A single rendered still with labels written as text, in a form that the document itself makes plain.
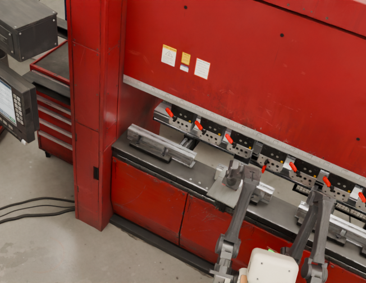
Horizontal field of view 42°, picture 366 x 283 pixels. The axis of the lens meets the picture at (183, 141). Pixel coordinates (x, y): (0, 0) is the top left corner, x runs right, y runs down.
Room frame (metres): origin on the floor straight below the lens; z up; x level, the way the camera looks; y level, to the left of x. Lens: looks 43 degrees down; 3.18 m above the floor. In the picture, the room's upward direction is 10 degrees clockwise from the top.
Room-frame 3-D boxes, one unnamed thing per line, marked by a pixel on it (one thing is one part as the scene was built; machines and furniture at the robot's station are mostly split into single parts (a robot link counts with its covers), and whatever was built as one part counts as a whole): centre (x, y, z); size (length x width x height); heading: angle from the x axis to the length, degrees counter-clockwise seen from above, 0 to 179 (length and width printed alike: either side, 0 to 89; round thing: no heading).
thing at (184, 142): (2.65, -0.09, 0.81); 0.64 x 0.08 x 0.14; 159
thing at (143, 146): (2.30, 0.21, 0.89); 0.30 x 0.05 x 0.03; 69
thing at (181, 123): (2.29, 0.02, 1.26); 0.15 x 0.09 x 0.17; 69
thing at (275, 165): (2.07, -0.54, 1.26); 0.15 x 0.09 x 0.17; 69
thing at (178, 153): (2.33, 0.14, 0.92); 0.50 x 0.06 x 0.10; 69
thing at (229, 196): (2.00, -0.32, 1.00); 0.26 x 0.18 x 0.01; 159
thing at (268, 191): (2.12, -0.43, 0.92); 0.39 x 0.06 x 0.10; 69
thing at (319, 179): (2.12, -0.87, 1.01); 0.26 x 0.12 x 0.05; 159
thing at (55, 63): (2.99, 0.91, 0.50); 0.50 x 0.50 x 1.00; 69
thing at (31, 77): (2.34, 0.94, 1.18); 0.40 x 0.24 x 0.07; 69
